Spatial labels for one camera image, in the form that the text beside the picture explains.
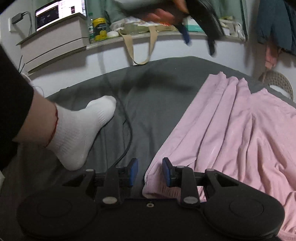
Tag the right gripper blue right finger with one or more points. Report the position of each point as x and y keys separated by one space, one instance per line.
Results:
x=168 y=171

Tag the woven round basket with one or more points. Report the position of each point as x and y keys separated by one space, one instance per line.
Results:
x=274 y=78

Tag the grey bed sheet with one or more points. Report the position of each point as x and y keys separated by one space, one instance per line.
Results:
x=151 y=99

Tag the white sock foot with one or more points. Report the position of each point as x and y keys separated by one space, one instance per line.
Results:
x=76 y=131

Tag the yellow can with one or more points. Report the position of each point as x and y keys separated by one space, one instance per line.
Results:
x=99 y=27

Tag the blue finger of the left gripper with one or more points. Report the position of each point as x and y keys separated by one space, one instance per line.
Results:
x=184 y=32

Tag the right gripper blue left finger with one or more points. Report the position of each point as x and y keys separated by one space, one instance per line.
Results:
x=132 y=171

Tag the pink ribbed garment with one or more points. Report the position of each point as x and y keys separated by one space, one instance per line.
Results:
x=247 y=136

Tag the beige tote bag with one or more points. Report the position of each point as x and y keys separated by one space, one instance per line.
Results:
x=132 y=28

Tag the pink hanging garment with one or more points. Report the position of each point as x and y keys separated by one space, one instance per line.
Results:
x=271 y=55

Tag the laptop screen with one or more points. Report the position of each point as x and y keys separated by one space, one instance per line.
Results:
x=56 y=10

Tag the dark teal hanging coat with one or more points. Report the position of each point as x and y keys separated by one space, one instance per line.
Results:
x=276 y=22

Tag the person's left hand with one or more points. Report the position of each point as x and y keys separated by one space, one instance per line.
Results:
x=171 y=15

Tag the green curtain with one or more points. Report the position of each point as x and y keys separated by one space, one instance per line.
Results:
x=105 y=9

